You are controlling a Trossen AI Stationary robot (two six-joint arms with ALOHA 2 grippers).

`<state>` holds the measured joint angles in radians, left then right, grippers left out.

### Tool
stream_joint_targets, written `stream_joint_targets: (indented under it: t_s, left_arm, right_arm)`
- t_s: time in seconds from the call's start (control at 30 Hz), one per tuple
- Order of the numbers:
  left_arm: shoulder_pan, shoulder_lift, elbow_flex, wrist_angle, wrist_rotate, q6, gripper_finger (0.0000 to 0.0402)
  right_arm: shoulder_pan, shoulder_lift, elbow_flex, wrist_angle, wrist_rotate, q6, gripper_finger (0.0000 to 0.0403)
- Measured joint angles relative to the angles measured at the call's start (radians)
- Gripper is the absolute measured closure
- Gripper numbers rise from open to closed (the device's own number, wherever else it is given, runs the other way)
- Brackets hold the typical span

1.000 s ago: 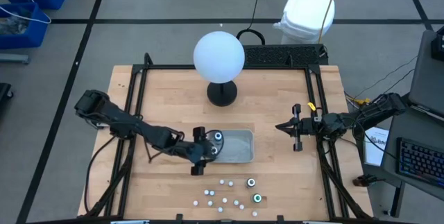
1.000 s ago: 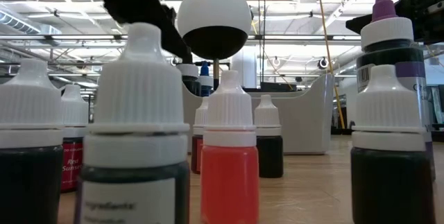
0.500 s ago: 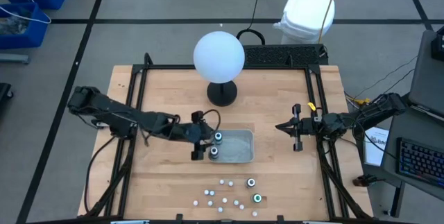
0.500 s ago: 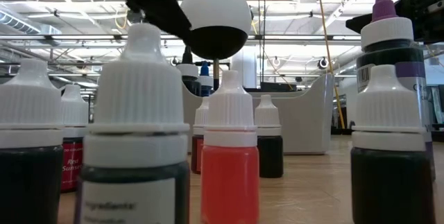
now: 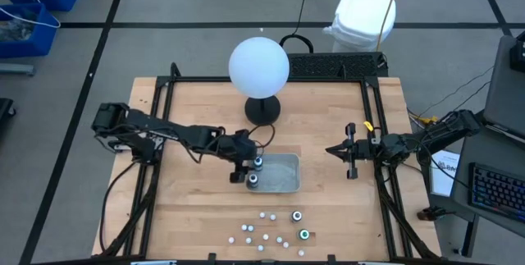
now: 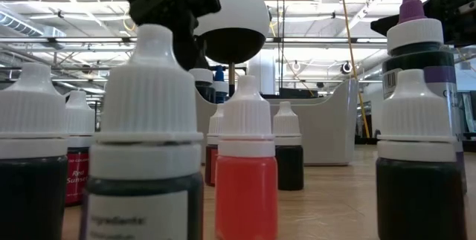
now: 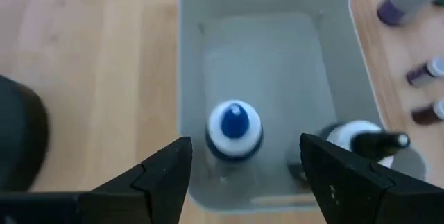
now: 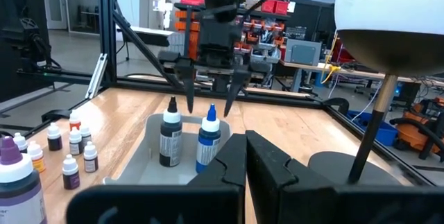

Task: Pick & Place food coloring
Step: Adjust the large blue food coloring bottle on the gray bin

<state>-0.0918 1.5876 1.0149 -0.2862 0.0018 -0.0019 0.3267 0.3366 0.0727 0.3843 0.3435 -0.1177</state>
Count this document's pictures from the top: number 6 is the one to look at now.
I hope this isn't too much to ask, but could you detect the large black-capped coloring bottle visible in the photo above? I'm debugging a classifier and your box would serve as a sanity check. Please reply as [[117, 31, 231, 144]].
[[188, 68, 216, 103]]

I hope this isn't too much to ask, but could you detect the large purple-capped coloring bottle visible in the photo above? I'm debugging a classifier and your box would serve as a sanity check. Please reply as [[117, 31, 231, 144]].
[[382, 0, 469, 196]]

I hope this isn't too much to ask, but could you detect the large blue-capped coloring bottle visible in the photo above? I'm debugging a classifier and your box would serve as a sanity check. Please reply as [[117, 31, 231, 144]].
[[212, 65, 231, 104]]

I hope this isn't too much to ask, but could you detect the small dark red coloring bottle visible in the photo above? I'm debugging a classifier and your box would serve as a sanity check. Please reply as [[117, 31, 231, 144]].
[[204, 104, 225, 188]]

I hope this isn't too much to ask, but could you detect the grey plastic caddy bin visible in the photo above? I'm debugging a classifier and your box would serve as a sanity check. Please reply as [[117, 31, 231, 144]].
[[193, 78, 360, 166]]

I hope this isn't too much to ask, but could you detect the small Red Sunset bottle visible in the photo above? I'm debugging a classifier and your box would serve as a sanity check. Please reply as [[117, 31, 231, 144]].
[[63, 90, 97, 207]]

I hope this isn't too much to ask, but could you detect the small coral-orange coloring bottle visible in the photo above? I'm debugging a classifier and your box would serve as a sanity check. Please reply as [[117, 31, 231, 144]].
[[214, 75, 279, 240]]

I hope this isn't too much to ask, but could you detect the small bottle with ingredients label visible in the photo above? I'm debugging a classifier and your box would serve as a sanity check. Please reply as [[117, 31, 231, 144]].
[[79, 23, 205, 240]]

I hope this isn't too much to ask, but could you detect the white globe table lamp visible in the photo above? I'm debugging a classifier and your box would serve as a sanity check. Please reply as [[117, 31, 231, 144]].
[[190, 0, 271, 98]]

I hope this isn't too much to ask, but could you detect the yellow cable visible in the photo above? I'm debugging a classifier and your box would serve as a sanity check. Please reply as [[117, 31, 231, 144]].
[[337, 0, 372, 140]]

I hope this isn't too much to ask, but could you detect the black aluminium table frame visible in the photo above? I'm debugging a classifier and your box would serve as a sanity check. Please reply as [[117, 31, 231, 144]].
[[355, 132, 476, 152]]

